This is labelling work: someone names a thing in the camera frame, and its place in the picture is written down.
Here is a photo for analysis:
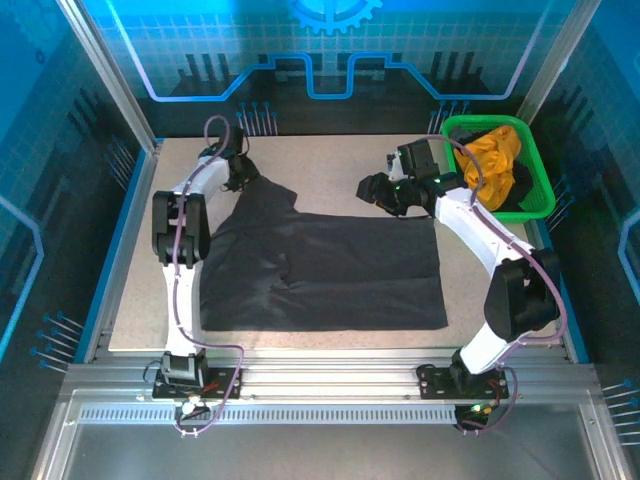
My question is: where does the dark grey t-shirt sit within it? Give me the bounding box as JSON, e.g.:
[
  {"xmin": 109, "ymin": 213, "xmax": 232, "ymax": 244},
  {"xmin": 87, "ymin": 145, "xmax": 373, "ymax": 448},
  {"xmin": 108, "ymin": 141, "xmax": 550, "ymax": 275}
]
[{"xmin": 199, "ymin": 172, "xmax": 450, "ymax": 333}]

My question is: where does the black t-shirt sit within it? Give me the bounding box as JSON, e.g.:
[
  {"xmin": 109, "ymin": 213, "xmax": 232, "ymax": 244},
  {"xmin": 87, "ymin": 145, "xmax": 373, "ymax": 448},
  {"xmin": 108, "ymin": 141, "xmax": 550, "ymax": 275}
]
[{"xmin": 499, "ymin": 158, "xmax": 540, "ymax": 212}]

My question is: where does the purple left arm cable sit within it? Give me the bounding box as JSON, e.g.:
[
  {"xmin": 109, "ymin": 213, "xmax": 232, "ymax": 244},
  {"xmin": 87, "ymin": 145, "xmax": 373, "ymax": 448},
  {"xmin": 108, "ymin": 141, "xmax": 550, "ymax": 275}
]
[{"xmin": 171, "ymin": 115, "xmax": 246, "ymax": 439}]

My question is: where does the aluminium lower frame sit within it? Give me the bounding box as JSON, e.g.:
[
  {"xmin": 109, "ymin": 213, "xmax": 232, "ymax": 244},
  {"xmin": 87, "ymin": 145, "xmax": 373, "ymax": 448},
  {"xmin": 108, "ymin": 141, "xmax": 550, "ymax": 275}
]
[{"xmin": 29, "ymin": 389, "xmax": 636, "ymax": 480}]

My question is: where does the green plastic basket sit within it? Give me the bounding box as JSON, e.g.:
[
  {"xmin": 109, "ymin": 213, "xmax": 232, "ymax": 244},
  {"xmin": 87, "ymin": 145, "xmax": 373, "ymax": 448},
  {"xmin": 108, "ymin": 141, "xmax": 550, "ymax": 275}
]
[{"xmin": 439, "ymin": 114, "xmax": 556, "ymax": 225}]

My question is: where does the aluminium mounting rail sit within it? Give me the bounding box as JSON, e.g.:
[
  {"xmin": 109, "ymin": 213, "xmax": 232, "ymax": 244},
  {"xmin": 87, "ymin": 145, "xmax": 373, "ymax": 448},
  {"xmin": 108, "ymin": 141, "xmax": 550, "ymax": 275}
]
[{"xmin": 64, "ymin": 347, "xmax": 601, "ymax": 407}]

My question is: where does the slotted grey cable duct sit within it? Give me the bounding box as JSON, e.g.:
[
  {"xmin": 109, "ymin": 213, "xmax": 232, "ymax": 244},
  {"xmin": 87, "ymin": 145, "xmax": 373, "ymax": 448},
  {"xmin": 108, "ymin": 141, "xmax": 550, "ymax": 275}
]
[{"xmin": 77, "ymin": 406, "xmax": 462, "ymax": 424}]

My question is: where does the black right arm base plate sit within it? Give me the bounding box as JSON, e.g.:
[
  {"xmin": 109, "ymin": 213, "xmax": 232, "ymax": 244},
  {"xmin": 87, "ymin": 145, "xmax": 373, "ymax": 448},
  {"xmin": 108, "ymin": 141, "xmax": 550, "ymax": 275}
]
[{"xmin": 417, "ymin": 363, "xmax": 511, "ymax": 401}]

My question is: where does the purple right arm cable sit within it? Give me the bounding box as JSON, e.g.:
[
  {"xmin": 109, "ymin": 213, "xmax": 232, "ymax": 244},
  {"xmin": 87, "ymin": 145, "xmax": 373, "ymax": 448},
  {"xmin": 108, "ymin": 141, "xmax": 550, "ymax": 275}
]
[{"xmin": 424, "ymin": 133, "xmax": 569, "ymax": 437}]

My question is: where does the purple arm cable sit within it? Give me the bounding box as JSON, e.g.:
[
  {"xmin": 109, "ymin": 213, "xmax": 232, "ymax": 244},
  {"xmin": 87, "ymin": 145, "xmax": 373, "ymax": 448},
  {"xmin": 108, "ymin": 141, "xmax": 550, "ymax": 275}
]
[
  {"xmin": 171, "ymin": 115, "xmax": 246, "ymax": 439},
  {"xmin": 424, "ymin": 133, "xmax": 569, "ymax": 437}
]

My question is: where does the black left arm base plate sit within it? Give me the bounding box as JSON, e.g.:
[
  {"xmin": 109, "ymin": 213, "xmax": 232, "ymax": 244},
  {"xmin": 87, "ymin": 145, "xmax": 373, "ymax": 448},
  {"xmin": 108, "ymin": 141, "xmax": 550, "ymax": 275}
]
[{"xmin": 150, "ymin": 365, "xmax": 244, "ymax": 401}]

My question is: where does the aluminium frame post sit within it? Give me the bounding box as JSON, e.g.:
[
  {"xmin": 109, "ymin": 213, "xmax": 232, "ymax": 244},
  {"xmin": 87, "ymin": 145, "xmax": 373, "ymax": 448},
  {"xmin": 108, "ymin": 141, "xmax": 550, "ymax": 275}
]
[
  {"xmin": 55, "ymin": 0, "xmax": 160, "ymax": 151},
  {"xmin": 515, "ymin": 0, "xmax": 604, "ymax": 124}
]

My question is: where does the orange t-shirt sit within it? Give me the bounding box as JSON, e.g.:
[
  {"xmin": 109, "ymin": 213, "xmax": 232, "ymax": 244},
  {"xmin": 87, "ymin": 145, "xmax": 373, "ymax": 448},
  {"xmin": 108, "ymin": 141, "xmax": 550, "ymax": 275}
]
[{"xmin": 452, "ymin": 124, "xmax": 524, "ymax": 212}]

